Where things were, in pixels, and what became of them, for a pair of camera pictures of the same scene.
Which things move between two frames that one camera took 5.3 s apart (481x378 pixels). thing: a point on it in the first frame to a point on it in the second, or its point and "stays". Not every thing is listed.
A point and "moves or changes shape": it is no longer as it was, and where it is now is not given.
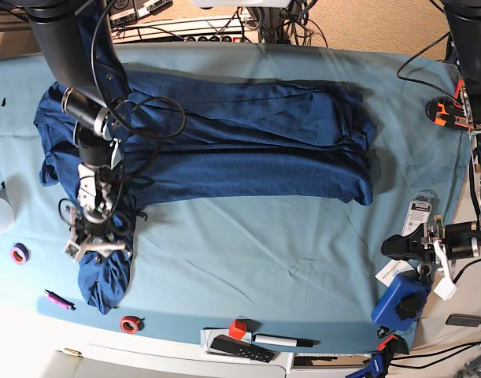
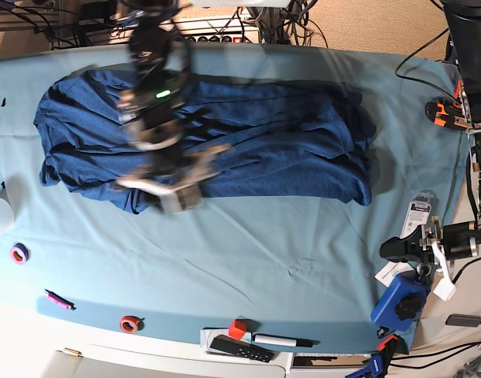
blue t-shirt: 186,135 moves or changes shape
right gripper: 401,248 stays
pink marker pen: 60,300 stays
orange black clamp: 445,111 stays
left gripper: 95,231 to 179,188
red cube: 238,328 stays
